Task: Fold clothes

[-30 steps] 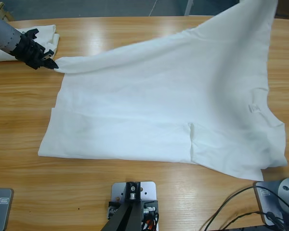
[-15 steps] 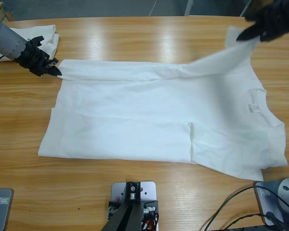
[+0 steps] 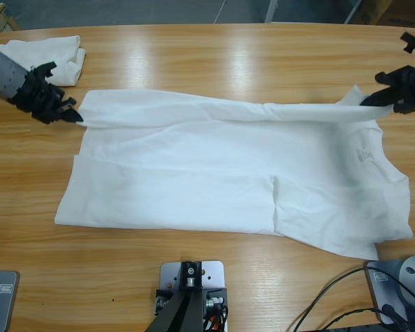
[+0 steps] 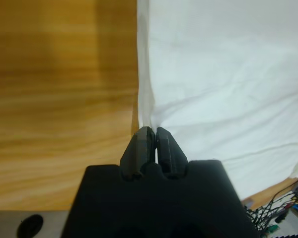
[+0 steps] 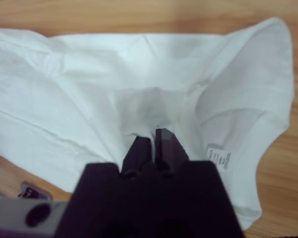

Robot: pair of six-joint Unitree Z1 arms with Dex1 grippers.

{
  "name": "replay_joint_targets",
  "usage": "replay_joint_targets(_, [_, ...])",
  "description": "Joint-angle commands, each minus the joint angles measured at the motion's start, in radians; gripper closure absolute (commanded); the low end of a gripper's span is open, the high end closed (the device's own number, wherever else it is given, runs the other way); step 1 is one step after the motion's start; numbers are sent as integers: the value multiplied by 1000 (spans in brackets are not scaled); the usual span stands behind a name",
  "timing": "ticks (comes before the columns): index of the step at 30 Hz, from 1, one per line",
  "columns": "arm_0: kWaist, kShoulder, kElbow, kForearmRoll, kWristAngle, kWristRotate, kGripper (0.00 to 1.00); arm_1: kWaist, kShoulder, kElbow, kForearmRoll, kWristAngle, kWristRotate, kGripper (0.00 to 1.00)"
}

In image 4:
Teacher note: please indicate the green circuit board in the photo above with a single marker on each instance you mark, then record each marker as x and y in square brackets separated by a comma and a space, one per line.
[273, 227]

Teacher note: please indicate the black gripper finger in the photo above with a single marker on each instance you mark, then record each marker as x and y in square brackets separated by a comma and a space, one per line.
[136, 153]
[170, 153]

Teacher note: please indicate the white T-shirt with black print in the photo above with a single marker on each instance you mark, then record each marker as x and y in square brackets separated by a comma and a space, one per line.
[226, 74]

